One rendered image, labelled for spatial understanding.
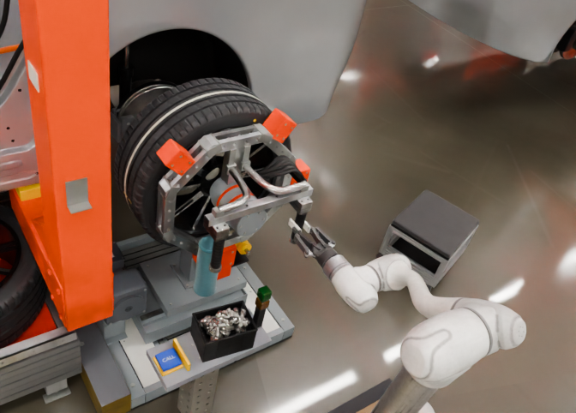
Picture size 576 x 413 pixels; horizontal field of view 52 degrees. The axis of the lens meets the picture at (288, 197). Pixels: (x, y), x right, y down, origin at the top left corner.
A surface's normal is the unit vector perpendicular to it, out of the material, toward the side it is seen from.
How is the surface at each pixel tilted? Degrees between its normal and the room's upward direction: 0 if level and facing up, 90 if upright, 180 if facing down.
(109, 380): 0
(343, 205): 0
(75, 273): 90
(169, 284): 0
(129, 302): 90
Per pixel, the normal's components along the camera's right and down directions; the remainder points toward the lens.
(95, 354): 0.18, -0.75
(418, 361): -0.81, 0.12
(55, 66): 0.55, 0.62
